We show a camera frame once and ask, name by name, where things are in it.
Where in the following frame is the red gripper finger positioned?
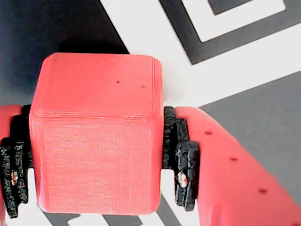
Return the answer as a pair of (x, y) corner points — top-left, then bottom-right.
(0, 104), (34, 219)
(162, 105), (301, 226)

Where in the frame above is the red cube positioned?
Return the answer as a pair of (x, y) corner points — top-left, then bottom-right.
(28, 52), (163, 216)

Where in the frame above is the black white marker mat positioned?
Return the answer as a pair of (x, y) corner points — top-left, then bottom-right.
(0, 0), (301, 226)

